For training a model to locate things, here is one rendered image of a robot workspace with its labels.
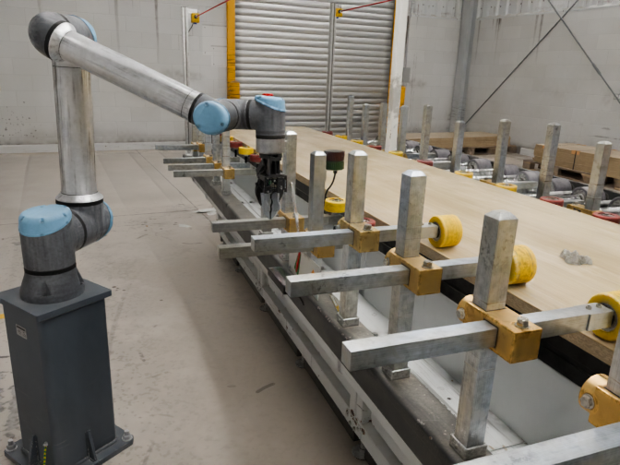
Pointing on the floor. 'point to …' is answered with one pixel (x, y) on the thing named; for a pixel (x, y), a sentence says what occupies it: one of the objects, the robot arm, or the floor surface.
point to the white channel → (396, 74)
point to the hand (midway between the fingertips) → (269, 215)
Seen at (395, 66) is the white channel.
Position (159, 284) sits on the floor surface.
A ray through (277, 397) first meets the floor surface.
